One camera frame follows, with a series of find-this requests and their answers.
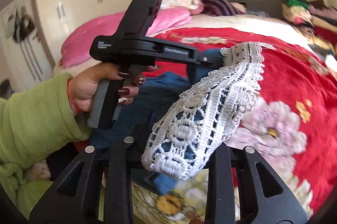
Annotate red floral bedspread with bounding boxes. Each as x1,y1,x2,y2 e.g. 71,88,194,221
73,27,337,224

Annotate left hand with red nails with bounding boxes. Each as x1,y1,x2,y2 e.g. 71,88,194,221
67,61,161,115

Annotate blue denim lace-trimmed pants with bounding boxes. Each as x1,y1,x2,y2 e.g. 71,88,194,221
90,42,264,180

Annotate stack of folded clothes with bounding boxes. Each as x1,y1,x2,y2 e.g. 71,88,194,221
282,0,336,56

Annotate white bedroom door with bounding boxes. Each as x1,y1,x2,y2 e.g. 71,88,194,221
1,0,55,92

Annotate purple striped pillow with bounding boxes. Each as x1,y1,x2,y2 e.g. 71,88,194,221
202,0,243,16

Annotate green sleeve left forearm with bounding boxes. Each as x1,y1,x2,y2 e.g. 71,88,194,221
1,73,91,218

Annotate floral beige pillow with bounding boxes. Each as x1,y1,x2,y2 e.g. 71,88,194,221
160,0,204,15

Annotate pink quilt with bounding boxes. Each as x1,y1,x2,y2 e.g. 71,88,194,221
59,7,192,68

